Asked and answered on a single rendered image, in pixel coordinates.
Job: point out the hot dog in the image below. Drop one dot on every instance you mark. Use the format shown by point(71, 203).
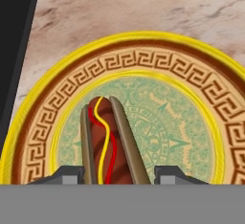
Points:
point(106, 145)

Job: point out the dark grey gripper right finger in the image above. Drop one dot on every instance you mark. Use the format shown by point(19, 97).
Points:
point(172, 173)

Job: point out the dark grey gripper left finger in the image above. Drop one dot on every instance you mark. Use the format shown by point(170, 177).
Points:
point(68, 174)

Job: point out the yellow rimmed patterned plate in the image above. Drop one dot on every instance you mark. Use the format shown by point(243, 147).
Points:
point(178, 113)

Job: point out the black microwave oven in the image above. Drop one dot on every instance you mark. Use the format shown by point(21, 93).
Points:
point(12, 42)

